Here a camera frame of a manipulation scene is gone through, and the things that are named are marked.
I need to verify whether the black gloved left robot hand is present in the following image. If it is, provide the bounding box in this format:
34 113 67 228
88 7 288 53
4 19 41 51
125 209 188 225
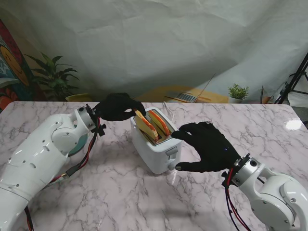
94 93 146 123

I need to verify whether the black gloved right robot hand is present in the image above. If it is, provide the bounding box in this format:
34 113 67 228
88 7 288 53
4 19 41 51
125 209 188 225
170 122 241 173

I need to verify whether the yellow toast slice orange crust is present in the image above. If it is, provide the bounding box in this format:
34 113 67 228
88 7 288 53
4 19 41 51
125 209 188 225
148 110 171 135
133 108 160 142

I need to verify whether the white two-slot toaster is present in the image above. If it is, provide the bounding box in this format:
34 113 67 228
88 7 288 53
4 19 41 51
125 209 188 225
130 107 183 175

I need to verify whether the yellow chair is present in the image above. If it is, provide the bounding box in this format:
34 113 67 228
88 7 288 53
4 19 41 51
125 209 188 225
65 93 91 102

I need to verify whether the yellow desk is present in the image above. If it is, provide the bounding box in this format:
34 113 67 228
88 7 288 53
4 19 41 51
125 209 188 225
134 85 229 103

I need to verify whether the teal round plate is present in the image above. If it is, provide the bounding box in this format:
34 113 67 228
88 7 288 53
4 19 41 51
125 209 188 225
66 120 90 158

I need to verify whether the small potted green plant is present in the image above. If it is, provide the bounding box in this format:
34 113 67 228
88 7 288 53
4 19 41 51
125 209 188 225
227 83 250 104

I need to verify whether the open silver laptop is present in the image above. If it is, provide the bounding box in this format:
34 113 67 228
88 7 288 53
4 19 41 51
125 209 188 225
165 73 216 103

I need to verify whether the large leafy green plant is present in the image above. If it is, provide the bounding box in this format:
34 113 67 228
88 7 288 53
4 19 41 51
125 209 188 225
24 51 80 101

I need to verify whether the white wrinkled backdrop cloth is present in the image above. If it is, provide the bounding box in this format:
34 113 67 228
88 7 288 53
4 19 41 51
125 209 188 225
0 0 308 102

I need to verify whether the black tripod stand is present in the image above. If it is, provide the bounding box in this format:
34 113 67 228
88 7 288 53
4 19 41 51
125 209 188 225
274 51 308 104

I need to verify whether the colourful mural banner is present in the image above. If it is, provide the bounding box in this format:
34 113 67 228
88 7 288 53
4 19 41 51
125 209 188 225
0 19 46 114

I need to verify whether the red black right arm cable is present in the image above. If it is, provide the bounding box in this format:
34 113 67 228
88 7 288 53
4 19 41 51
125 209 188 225
222 168 253 231

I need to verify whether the white toaster power cord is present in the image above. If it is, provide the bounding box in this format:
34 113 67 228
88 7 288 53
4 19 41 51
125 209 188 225
163 101 176 121

